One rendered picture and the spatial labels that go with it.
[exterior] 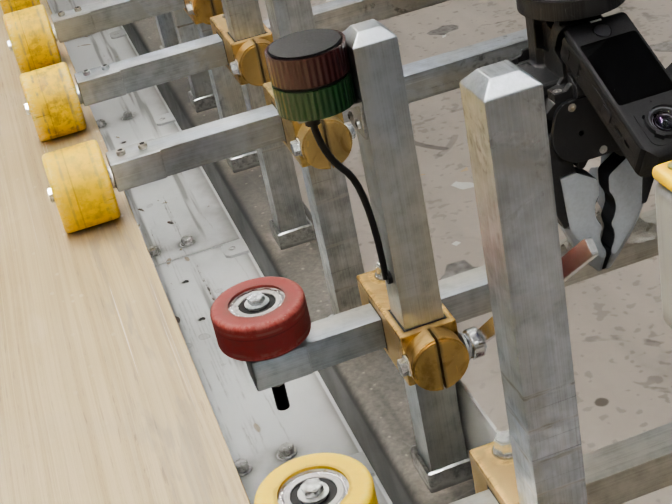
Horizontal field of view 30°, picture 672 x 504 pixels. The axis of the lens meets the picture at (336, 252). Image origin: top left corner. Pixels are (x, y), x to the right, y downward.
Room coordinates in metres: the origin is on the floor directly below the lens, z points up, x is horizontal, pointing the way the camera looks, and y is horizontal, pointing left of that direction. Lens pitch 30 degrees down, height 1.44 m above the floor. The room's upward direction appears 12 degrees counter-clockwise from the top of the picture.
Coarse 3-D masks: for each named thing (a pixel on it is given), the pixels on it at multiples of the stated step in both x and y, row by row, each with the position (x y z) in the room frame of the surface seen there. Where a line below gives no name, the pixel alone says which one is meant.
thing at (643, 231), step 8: (600, 208) 0.98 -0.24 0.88; (600, 216) 0.95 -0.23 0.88; (640, 224) 0.94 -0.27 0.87; (648, 224) 0.95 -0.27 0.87; (656, 224) 0.95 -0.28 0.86; (632, 232) 0.94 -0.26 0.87; (640, 232) 0.94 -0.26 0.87; (648, 232) 0.94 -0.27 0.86; (632, 240) 0.93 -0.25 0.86; (640, 240) 0.93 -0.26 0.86; (568, 248) 0.93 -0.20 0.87
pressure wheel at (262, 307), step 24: (240, 288) 0.91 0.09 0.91; (264, 288) 0.91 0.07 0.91; (288, 288) 0.90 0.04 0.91; (216, 312) 0.88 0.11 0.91; (240, 312) 0.88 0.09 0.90; (264, 312) 0.87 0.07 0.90; (288, 312) 0.86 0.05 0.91; (216, 336) 0.88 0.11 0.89; (240, 336) 0.85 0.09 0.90; (264, 336) 0.85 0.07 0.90; (288, 336) 0.86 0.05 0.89; (240, 360) 0.86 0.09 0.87; (264, 360) 0.85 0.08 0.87
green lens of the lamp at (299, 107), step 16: (352, 80) 0.86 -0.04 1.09; (288, 96) 0.84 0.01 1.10; (304, 96) 0.84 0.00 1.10; (320, 96) 0.84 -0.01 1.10; (336, 96) 0.84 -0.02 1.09; (352, 96) 0.85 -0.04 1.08; (288, 112) 0.85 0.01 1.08; (304, 112) 0.84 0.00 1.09; (320, 112) 0.84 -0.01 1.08; (336, 112) 0.84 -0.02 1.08
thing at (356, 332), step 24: (648, 216) 0.97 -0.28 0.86; (648, 240) 0.95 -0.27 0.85; (624, 264) 0.94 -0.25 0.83; (456, 288) 0.92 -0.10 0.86; (480, 288) 0.91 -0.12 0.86; (360, 312) 0.91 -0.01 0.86; (456, 312) 0.91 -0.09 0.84; (480, 312) 0.91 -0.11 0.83; (312, 336) 0.89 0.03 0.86; (336, 336) 0.89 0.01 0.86; (360, 336) 0.89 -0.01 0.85; (288, 360) 0.88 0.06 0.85; (312, 360) 0.88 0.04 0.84; (336, 360) 0.89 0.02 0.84; (264, 384) 0.87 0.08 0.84
